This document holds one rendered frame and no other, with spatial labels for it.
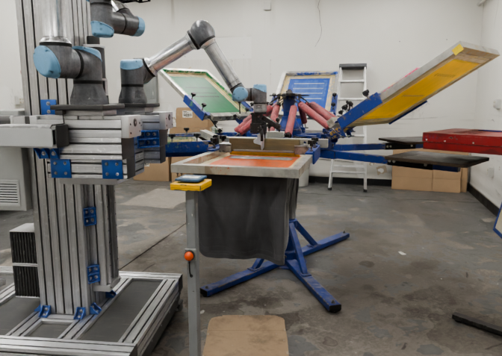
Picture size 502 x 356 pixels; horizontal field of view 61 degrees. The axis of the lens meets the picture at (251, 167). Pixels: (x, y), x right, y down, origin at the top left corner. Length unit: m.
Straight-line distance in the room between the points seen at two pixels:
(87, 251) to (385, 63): 5.15
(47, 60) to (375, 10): 5.35
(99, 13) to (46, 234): 1.14
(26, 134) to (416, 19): 5.58
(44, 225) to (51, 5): 1.02
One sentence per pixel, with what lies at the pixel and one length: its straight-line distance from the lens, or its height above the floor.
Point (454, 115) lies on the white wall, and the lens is 6.61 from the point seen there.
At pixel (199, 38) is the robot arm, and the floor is 1.59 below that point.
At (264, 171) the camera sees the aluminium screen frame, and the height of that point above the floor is 0.98.
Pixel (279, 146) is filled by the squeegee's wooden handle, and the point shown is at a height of 1.02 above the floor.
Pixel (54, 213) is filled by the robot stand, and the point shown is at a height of 0.74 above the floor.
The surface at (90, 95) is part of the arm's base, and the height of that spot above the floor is 1.30.
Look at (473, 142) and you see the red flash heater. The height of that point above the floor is 1.07.
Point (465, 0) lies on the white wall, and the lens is 6.73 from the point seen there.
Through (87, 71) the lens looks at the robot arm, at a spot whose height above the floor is 1.39.
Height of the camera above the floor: 1.29
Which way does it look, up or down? 9 degrees down
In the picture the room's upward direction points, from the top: straight up
